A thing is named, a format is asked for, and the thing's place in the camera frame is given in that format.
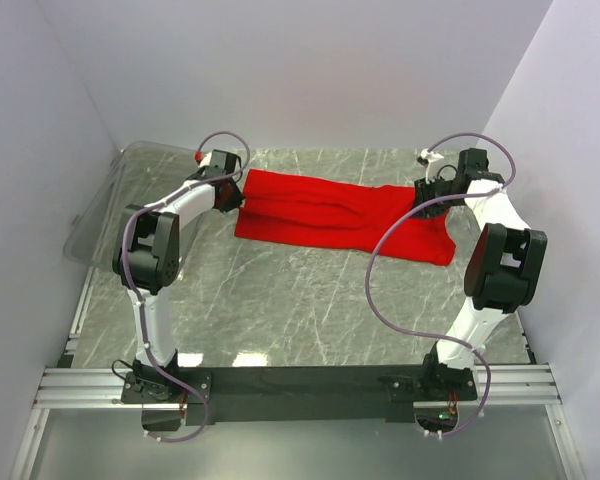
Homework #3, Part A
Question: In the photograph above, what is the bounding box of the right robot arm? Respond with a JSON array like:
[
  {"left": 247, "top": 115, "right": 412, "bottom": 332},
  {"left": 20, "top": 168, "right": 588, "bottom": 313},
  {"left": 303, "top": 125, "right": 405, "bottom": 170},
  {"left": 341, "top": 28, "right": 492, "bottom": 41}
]
[{"left": 415, "top": 148, "right": 548, "bottom": 399}]

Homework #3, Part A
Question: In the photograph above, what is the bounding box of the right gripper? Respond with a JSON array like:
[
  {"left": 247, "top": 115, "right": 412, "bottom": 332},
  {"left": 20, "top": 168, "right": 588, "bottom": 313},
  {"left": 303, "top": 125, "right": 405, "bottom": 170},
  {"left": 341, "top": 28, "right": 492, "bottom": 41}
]
[{"left": 407, "top": 174, "right": 462, "bottom": 220}]

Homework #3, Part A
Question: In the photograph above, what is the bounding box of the clear plastic bin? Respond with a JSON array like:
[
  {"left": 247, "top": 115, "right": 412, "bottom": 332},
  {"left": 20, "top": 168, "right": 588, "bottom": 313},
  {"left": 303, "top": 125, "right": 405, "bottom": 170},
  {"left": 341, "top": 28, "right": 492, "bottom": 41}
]
[{"left": 63, "top": 141, "right": 198, "bottom": 272}]

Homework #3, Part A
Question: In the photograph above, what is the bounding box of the aluminium rail frame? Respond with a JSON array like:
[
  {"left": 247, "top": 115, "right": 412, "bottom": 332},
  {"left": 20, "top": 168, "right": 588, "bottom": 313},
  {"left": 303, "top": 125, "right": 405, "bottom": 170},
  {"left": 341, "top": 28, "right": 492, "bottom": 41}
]
[{"left": 9, "top": 149, "right": 586, "bottom": 480}]

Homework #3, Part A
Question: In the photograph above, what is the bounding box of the black base beam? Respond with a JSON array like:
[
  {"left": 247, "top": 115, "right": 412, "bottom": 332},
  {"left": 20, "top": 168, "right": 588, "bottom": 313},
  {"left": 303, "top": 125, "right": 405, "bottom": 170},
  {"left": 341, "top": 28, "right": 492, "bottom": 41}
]
[{"left": 121, "top": 365, "right": 478, "bottom": 426}]

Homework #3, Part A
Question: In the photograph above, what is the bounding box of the red t shirt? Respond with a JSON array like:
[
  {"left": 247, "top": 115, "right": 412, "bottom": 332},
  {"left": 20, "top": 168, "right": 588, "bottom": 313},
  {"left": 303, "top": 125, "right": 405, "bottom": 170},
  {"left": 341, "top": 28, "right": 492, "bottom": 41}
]
[{"left": 234, "top": 169, "right": 456, "bottom": 266}]

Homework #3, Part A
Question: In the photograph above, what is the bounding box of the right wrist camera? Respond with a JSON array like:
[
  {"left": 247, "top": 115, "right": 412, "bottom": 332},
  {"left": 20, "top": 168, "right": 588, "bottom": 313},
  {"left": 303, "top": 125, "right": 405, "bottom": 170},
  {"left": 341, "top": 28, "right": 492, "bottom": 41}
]
[{"left": 417, "top": 149, "right": 445, "bottom": 183}]

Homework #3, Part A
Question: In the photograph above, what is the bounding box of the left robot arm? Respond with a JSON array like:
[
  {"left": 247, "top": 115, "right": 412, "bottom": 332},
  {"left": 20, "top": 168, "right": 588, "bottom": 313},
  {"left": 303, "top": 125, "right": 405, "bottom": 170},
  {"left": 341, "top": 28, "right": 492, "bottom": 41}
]
[{"left": 112, "top": 149, "right": 244, "bottom": 402}]

